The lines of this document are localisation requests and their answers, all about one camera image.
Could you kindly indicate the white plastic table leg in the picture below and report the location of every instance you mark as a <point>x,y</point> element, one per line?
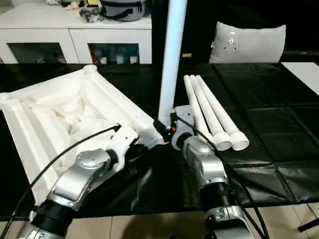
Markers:
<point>193,99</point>
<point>219,112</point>
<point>172,62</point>
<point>207,112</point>

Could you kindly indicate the white plastic table top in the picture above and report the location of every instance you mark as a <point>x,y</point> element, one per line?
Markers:
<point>37,112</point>

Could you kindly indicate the black work mat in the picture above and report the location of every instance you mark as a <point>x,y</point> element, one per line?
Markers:
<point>274,124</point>

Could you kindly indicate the black box with yellow label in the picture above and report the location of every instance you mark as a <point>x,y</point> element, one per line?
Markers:
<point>199,30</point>

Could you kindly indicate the grey cushion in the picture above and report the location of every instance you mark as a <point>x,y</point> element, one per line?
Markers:
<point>249,44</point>

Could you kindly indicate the grey rounded device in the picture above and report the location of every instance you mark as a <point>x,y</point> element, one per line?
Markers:
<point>124,11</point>

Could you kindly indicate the white cabinet with glass doors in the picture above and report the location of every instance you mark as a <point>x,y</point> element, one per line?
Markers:
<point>74,37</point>

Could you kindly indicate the dark tangled small object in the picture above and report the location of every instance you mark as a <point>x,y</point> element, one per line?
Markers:
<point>91,15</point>

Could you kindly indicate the white flat board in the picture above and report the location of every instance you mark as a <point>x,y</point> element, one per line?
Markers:
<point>304,74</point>

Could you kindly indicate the yellow small box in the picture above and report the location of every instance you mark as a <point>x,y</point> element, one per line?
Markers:
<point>92,2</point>

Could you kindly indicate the pale small toy figure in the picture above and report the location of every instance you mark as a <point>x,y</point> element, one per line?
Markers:
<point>73,4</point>

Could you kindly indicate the black tripod leg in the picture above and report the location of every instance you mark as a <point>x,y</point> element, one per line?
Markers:
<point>309,226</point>

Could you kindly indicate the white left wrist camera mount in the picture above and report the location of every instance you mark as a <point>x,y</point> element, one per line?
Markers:
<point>122,144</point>

